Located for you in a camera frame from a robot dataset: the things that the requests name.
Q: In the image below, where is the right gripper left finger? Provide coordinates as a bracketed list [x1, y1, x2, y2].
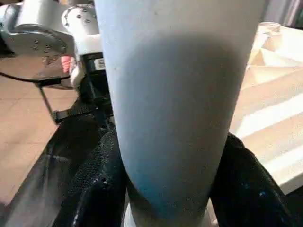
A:
[52, 129, 128, 227]

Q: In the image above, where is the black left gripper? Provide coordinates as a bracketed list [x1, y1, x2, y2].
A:
[80, 53, 114, 130]

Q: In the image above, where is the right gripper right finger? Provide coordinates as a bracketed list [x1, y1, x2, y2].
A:
[209, 132, 299, 227]

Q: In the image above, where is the white plastic table leg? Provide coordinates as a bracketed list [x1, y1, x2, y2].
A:
[93, 0, 267, 227]

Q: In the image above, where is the white plastic table top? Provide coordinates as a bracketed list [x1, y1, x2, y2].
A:
[231, 21, 303, 196]

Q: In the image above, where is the black metal table leg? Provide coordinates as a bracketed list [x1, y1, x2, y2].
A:
[39, 82, 69, 125]

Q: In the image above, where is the black glossy mat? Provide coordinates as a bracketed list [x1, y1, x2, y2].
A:
[7, 111, 121, 227]

